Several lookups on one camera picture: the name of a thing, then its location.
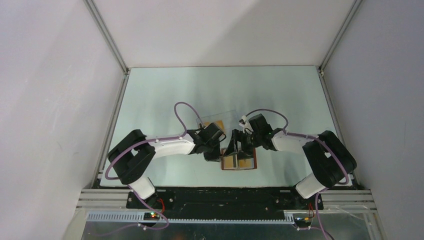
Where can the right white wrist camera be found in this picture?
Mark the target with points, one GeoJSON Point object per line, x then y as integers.
{"type": "Point", "coordinates": [244, 123]}

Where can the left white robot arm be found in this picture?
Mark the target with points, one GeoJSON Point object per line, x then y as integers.
{"type": "Point", "coordinates": [131, 157]}

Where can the small circuit board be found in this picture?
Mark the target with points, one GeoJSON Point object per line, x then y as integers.
{"type": "Point", "coordinates": [304, 220]}
{"type": "Point", "coordinates": [151, 216]}

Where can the right small circuit board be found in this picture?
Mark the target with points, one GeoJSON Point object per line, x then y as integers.
{"type": "Point", "coordinates": [304, 220]}

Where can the gold VIP credit card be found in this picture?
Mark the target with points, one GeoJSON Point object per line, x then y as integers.
{"type": "Point", "coordinates": [246, 164]}

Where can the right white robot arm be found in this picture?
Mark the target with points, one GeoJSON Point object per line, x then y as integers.
{"type": "Point", "coordinates": [329, 160]}

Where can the clear plastic card box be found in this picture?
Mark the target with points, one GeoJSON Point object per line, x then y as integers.
{"type": "Point", "coordinates": [227, 121]}

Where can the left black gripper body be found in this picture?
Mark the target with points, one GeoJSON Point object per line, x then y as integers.
{"type": "Point", "coordinates": [212, 152]}

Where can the grey slotted cable duct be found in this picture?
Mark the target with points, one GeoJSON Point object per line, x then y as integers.
{"type": "Point", "coordinates": [141, 217]}

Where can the left aluminium frame post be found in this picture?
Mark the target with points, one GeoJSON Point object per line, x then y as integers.
{"type": "Point", "coordinates": [106, 34]}

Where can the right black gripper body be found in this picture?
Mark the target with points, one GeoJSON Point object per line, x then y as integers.
{"type": "Point", "coordinates": [248, 142]}

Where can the brown leather card holder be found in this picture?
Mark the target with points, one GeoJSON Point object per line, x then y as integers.
{"type": "Point", "coordinates": [238, 169]}

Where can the left small circuit board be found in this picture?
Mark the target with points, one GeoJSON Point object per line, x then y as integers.
{"type": "Point", "coordinates": [151, 216]}

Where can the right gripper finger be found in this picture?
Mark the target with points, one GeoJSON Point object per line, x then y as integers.
{"type": "Point", "coordinates": [245, 155]}
{"type": "Point", "coordinates": [234, 144]}

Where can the right aluminium frame post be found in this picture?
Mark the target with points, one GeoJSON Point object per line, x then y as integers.
{"type": "Point", "coordinates": [354, 9]}

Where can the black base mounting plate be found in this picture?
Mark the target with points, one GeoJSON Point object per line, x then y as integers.
{"type": "Point", "coordinates": [229, 203]}

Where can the aluminium frame post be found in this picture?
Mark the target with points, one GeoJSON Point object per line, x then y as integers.
{"type": "Point", "coordinates": [106, 34]}
{"type": "Point", "coordinates": [354, 9]}

